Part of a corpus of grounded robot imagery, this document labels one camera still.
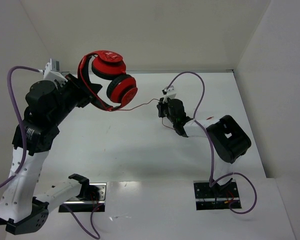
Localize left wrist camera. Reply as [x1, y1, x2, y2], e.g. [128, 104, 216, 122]
[40, 58, 66, 85]

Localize red black headphones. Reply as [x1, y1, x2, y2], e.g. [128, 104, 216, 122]
[77, 50, 138, 112]

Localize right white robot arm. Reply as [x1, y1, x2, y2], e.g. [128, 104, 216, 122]
[157, 97, 252, 197]

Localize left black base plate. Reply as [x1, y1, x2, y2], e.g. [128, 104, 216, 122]
[58, 182, 107, 213]

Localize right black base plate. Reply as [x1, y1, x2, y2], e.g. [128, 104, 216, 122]
[193, 180, 242, 211]

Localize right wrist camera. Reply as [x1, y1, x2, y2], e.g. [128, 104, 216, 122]
[162, 85, 177, 103]

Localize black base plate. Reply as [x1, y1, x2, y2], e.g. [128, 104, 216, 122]
[193, 180, 242, 211]
[58, 182, 107, 213]

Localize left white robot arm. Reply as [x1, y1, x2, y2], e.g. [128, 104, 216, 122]
[0, 74, 94, 235]

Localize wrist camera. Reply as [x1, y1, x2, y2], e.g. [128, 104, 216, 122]
[162, 85, 177, 103]
[40, 58, 66, 85]

